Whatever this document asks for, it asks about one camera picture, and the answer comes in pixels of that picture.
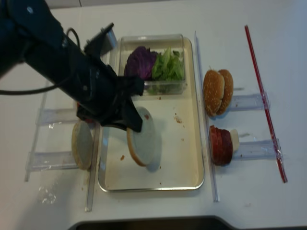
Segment green lettuce leaves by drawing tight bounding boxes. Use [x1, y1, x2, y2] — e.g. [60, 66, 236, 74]
[147, 47, 184, 95]

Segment clear holder upper left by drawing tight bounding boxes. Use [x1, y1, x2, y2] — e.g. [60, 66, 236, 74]
[40, 109, 79, 126]

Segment clear rail right of tray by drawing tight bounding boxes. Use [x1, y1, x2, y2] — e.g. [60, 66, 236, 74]
[194, 31, 220, 203]

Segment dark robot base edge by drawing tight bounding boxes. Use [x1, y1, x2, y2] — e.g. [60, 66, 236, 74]
[70, 217, 235, 230]

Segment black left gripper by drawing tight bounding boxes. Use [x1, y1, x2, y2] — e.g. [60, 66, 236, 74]
[76, 57, 144, 132]

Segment dark red meat patties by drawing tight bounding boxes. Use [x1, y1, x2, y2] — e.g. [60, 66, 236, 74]
[216, 128, 233, 166]

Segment white cheese slice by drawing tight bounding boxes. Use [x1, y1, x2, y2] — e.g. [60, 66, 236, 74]
[230, 129, 239, 153]

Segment purple cabbage leaf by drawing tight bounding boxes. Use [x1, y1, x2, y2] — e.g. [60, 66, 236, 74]
[124, 46, 158, 81]

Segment clear holder upper right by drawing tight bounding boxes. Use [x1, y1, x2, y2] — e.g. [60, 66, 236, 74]
[227, 92, 271, 112]

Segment clear plastic salad container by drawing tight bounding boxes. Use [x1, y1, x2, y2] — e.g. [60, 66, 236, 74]
[117, 34, 186, 95]

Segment sesame bun top rear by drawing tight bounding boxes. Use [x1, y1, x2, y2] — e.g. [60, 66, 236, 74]
[217, 69, 234, 115]

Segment red tomato slice right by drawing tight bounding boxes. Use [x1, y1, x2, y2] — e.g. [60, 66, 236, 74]
[209, 126, 223, 165]

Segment clear holder lower left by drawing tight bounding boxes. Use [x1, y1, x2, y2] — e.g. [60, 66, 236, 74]
[25, 151, 78, 172]

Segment red plastic rail strip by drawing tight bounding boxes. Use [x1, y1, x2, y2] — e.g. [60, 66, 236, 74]
[244, 25, 288, 184]

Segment clear holder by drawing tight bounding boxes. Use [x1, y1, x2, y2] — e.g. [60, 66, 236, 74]
[40, 109, 79, 126]
[227, 92, 271, 112]
[232, 139, 276, 161]
[25, 151, 78, 172]

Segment pale bun bottom slice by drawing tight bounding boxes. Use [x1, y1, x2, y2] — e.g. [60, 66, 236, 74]
[127, 107, 156, 167]

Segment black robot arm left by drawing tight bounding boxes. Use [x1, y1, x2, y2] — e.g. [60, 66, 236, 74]
[0, 0, 144, 132]

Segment clear holder lower right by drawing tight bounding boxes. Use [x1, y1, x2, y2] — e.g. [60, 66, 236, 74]
[232, 139, 276, 161]

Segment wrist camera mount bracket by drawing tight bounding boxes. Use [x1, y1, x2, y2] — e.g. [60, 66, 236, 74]
[84, 23, 118, 58]

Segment sesame bun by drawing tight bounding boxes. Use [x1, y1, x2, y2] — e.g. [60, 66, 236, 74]
[217, 69, 234, 115]
[203, 69, 225, 117]

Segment cream metal tray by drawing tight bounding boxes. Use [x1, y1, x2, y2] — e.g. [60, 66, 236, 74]
[98, 38, 204, 192]

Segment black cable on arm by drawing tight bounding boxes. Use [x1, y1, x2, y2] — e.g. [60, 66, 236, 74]
[0, 27, 81, 95]

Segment red tomato slices stack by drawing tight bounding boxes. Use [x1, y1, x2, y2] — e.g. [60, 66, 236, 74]
[76, 102, 95, 123]

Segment clear rail far left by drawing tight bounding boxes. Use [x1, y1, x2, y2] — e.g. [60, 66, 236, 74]
[24, 92, 47, 182]

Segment sesame bun top front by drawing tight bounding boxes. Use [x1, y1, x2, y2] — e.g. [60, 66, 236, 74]
[203, 69, 225, 117]

